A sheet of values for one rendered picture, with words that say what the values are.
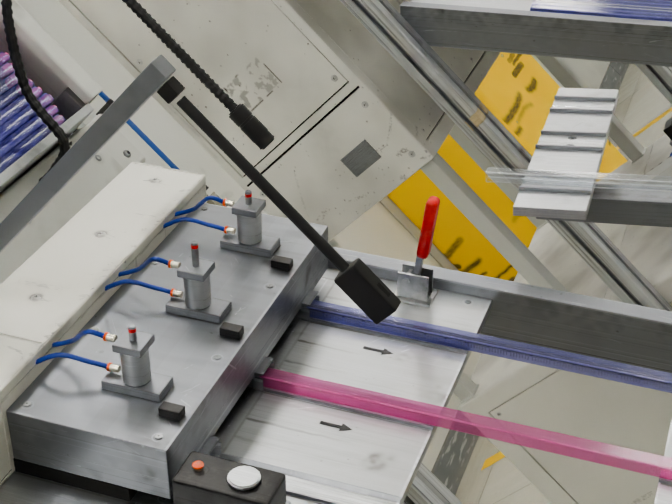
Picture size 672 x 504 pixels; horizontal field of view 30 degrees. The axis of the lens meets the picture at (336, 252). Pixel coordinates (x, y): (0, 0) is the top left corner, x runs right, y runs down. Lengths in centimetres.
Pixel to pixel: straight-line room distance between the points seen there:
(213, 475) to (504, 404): 137
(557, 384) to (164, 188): 114
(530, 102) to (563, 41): 241
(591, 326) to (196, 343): 38
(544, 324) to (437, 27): 83
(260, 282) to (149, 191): 17
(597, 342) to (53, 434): 51
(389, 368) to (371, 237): 307
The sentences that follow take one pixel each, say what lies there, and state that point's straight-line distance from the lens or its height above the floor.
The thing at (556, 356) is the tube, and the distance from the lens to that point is 110.
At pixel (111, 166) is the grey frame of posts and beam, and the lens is 128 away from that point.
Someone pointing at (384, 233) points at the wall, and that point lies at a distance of 422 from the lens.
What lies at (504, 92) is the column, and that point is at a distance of 420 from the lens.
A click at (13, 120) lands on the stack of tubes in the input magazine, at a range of 120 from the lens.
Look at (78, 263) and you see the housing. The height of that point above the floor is 129.
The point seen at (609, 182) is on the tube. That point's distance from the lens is 126.
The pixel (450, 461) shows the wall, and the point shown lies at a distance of 386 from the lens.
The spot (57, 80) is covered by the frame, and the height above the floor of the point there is 143.
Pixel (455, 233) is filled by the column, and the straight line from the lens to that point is 432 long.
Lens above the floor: 130
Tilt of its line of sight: 8 degrees down
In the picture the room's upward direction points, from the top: 44 degrees counter-clockwise
